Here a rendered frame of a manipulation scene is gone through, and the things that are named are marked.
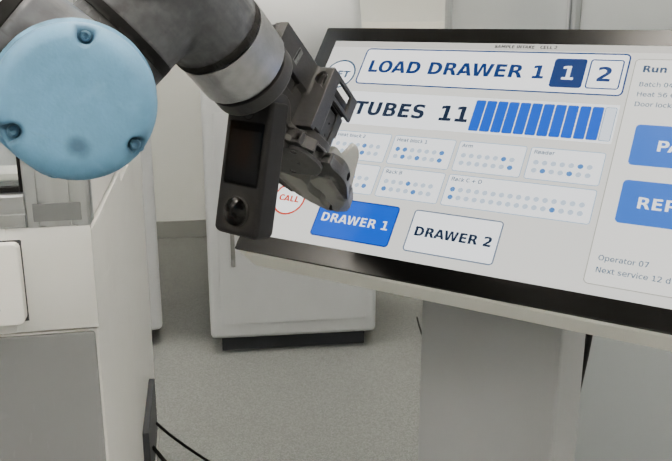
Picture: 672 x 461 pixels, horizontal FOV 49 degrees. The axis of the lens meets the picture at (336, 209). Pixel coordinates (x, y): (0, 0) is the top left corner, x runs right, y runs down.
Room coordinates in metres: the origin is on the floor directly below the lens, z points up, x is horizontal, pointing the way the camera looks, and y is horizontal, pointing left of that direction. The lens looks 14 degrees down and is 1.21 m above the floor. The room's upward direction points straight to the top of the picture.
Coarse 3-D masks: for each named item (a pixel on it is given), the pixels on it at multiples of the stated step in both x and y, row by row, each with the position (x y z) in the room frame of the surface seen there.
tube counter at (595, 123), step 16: (448, 96) 0.81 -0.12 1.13; (448, 112) 0.79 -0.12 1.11; (464, 112) 0.79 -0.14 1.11; (480, 112) 0.78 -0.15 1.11; (496, 112) 0.77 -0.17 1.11; (512, 112) 0.76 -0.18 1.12; (528, 112) 0.75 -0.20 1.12; (544, 112) 0.75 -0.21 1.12; (560, 112) 0.74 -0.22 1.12; (576, 112) 0.73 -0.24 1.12; (592, 112) 0.72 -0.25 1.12; (608, 112) 0.72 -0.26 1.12; (432, 128) 0.79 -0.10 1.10; (448, 128) 0.78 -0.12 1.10; (464, 128) 0.77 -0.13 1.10; (480, 128) 0.76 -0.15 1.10; (496, 128) 0.76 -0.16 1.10; (512, 128) 0.75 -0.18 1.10; (528, 128) 0.74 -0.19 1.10; (544, 128) 0.73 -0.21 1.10; (560, 128) 0.73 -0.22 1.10; (576, 128) 0.72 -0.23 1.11; (592, 128) 0.71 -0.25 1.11; (608, 128) 0.70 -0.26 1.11
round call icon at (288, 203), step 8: (280, 184) 0.82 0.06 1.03; (280, 192) 0.81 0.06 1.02; (288, 192) 0.81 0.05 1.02; (280, 200) 0.81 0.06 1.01; (288, 200) 0.80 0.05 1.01; (296, 200) 0.80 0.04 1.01; (304, 200) 0.79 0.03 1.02; (280, 208) 0.80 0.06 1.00; (288, 208) 0.79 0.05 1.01; (296, 208) 0.79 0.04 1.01; (288, 216) 0.79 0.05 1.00; (296, 216) 0.78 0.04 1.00
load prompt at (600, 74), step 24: (384, 48) 0.89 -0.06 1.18; (360, 72) 0.88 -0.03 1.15; (384, 72) 0.87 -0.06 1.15; (408, 72) 0.85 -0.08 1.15; (432, 72) 0.84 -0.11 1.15; (456, 72) 0.83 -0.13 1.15; (480, 72) 0.81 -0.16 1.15; (504, 72) 0.80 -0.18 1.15; (528, 72) 0.79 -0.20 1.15; (552, 72) 0.77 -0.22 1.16; (576, 72) 0.76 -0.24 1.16; (600, 72) 0.75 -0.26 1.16; (624, 72) 0.74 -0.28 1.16
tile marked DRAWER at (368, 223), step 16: (320, 208) 0.78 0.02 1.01; (352, 208) 0.76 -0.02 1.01; (368, 208) 0.75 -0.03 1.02; (384, 208) 0.74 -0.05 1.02; (400, 208) 0.74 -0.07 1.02; (320, 224) 0.76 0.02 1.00; (336, 224) 0.76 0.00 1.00; (352, 224) 0.75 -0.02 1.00; (368, 224) 0.74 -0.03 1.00; (384, 224) 0.73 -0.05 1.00; (352, 240) 0.73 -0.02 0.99; (368, 240) 0.73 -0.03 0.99; (384, 240) 0.72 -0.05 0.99
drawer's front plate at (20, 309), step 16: (0, 256) 0.91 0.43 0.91; (16, 256) 0.91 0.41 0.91; (0, 272) 0.91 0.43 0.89; (16, 272) 0.91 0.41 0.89; (0, 288) 0.91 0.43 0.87; (16, 288) 0.91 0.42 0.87; (0, 304) 0.90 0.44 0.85; (16, 304) 0.91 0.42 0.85; (0, 320) 0.90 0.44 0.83; (16, 320) 0.91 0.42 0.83
